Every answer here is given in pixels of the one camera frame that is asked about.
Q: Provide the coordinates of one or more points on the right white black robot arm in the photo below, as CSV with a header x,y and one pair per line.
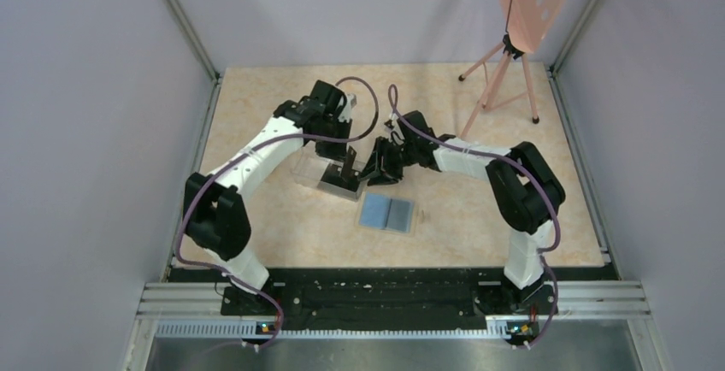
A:
x,y
527,192

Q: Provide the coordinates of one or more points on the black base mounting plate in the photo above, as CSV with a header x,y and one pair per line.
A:
x,y
391,299

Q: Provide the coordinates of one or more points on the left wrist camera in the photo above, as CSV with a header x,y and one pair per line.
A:
x,y
347,105

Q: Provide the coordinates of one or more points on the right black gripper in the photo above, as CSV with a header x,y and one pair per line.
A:
x,y
374,167

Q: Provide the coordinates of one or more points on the aluminium frame rail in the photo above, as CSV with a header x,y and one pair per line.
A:
x,y
193,310

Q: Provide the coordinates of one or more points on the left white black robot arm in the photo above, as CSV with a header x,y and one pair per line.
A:
x,y
215,217

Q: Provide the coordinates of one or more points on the pink tripod music stand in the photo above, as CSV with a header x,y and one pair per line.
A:
x,y
527,22

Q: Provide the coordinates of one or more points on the clear plastic card box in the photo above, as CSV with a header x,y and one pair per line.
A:
x,y
309,168

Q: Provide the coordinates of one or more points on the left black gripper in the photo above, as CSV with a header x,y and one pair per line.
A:
x,y
337,152

